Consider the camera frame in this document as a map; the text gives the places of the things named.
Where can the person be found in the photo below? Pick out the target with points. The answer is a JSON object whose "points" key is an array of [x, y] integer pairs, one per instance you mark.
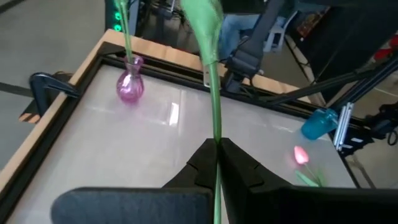
{"points": [[233, 31]]}

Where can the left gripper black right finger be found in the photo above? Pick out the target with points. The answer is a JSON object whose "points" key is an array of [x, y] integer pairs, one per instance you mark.
{"points": [[295, 205]]}

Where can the pink artificial tulip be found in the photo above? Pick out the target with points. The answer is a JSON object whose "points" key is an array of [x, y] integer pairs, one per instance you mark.
{"points": [[301, 155]]}

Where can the black table edge clamp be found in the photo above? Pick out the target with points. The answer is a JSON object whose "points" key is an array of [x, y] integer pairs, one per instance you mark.
{"points": [[40, 90]]}

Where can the black artificial tulip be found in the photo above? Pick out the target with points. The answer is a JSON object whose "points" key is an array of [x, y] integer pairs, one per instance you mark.
{"points": [[126, 34], [214, 102]]}

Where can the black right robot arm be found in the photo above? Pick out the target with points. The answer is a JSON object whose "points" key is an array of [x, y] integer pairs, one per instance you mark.
{"points": [[248, 59]]}

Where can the white plastic stool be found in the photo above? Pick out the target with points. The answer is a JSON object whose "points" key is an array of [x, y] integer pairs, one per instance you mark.
{"points": [[276, 37]]}

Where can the red and black toolbox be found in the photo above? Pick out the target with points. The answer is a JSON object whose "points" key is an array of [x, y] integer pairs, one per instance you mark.
{"points": [[384, 53]]}

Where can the silver metal bracket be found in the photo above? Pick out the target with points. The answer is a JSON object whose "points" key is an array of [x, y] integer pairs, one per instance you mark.
{"points": [[343, 124]]}

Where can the purple glass vase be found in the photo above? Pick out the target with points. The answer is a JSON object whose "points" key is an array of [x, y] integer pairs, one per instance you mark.
{"points": [[130, 85]]}

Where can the blue glass vase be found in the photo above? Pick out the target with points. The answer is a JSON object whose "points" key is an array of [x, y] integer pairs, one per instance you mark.
{"points": [[318, 124]]}

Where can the black aluminium table frame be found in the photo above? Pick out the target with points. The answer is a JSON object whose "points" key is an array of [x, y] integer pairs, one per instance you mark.
{"points": [[174, 72]]}

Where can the black device green lights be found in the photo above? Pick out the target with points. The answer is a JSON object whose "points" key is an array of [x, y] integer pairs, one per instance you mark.
{"points": [[117, 15]]}

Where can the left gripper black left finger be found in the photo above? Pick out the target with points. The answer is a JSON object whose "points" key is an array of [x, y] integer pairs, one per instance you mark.
{"points": [[140, 205]]}

